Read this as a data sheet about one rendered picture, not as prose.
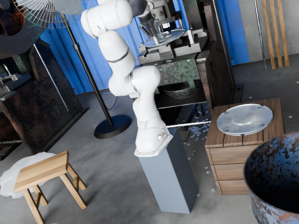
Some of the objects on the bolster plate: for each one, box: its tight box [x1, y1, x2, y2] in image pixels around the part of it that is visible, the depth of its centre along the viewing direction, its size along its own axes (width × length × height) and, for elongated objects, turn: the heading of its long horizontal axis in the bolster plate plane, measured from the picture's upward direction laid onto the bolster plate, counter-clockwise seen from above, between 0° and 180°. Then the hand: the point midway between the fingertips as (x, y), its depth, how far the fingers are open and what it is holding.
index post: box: [186, 28, 195, 44], centre depth 190 cm, size 3×3×10 cm
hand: (156, 39), depth 183 cm, fingers closed
